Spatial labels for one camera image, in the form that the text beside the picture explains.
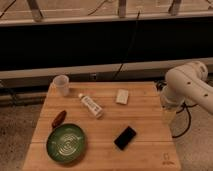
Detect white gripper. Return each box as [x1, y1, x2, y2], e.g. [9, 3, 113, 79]
[160, 87, 183, 125]

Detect black eraser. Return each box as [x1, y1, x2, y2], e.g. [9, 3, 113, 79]
[114, 126, 136, 150]

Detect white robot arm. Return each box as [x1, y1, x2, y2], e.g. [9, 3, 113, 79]
[159, 61, 213, 125]

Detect white sponge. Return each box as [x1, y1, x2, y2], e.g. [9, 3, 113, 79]
[116, 89, 129, 105]

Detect white tube with label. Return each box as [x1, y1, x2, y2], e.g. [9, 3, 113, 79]
[78, 93, 103, 118]

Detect translucent plastic cup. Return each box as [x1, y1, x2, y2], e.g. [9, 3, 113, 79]
[53, 75, 69, 96]

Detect green ribbed plate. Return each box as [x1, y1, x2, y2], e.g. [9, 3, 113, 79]
[46, 123, 86, 164]

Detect brown oblong object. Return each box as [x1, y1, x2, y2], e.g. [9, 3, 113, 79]
[52, 111, 67, 128]

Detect black hanging cable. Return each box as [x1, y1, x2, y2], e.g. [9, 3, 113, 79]
[111, 10, 142, 81]

